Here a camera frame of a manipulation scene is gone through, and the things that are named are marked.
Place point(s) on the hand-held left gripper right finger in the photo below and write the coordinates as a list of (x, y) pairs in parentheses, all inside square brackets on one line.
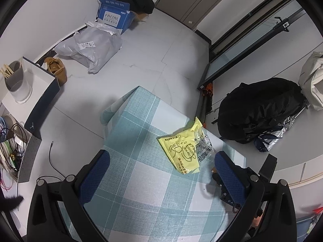
[(231, 179)]

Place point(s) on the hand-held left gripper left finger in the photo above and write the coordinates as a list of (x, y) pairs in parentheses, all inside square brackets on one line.
[(96, 176)]

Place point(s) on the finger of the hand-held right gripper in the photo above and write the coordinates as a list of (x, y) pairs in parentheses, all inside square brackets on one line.
[(216, 177)]

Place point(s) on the yellow bread wrapper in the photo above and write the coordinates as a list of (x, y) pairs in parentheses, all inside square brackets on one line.
[(181, 151)]

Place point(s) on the white shoulder bag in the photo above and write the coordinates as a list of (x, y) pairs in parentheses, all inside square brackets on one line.
[(311, 80)]

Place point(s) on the blue checked tablecloth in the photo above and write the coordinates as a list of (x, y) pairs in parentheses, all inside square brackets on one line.
[(141, 156)]

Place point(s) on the silver folding umbrella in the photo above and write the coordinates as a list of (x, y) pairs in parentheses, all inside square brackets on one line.
[(275, 136)]

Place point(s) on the grey speckled storage basket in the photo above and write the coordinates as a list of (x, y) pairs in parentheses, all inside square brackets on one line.
[(31, 156)]

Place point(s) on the black backpack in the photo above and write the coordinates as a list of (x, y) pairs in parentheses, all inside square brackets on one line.
[(260, 108)]

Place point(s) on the dark cloth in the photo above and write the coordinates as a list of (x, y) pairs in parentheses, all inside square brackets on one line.
[(11, 203)]

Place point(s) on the orange black tool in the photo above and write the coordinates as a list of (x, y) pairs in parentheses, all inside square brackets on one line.
[(208, 89)]

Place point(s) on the blue printed cloth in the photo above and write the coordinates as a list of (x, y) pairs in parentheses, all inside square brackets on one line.
[(310, 226)]

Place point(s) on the green white paper bowl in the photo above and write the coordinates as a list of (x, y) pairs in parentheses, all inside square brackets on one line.
[(6, 151)]

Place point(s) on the blue bowl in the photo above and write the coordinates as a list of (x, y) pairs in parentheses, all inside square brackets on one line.
[(3, 128)]

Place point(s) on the white box with dark sides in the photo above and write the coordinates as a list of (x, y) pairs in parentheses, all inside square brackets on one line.
[(40, 80)]

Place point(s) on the white utensil holder cup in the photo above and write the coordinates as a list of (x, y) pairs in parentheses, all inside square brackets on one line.
[(22, 90)]

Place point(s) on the brown shoe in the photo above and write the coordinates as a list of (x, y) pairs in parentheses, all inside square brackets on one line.
[(56, 69)]

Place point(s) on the grey plastic mail bag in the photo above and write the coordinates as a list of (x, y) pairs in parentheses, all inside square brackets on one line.
[(88, 45)]

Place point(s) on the wooden chopsticks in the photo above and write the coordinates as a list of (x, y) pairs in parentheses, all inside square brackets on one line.
[(7, 71)]

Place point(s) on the black framed glass door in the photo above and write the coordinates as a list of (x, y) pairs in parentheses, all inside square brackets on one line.
[(252, 42)]

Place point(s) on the blue cardboard box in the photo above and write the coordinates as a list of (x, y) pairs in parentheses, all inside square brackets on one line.
[(113, 17)]

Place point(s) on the black glass door latch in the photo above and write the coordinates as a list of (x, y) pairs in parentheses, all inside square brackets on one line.
[(282, 24)]

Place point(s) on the brown paper bag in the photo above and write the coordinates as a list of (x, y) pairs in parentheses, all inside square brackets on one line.
[(140, 17)]

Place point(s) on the grey door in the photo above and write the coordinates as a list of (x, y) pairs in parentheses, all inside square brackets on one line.
[(196, 0)]

